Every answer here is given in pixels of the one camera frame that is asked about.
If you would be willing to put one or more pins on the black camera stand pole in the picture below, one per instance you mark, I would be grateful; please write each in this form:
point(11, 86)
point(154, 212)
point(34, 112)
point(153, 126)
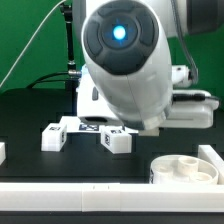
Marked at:
point(73, 73)

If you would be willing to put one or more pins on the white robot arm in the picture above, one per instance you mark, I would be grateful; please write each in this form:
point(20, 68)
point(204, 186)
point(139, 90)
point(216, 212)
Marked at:
point(128, 78)

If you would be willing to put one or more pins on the white front fence rail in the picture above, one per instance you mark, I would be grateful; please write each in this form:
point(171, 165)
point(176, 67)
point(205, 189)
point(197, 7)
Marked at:
point(94, 197)

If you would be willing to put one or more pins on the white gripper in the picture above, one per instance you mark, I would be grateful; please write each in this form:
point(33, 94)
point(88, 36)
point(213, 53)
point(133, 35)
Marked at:
point(190, 108)

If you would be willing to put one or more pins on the white block at left edge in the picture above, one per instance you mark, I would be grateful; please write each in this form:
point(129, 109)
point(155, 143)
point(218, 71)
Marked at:
point(2, 152)

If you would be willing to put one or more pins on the white round stool seat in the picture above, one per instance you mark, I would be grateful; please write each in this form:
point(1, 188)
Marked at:
point(182, 169)

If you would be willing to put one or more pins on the paper sheet with tags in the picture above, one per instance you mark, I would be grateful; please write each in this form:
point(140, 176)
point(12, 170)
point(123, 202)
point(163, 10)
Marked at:
point(75, 125)

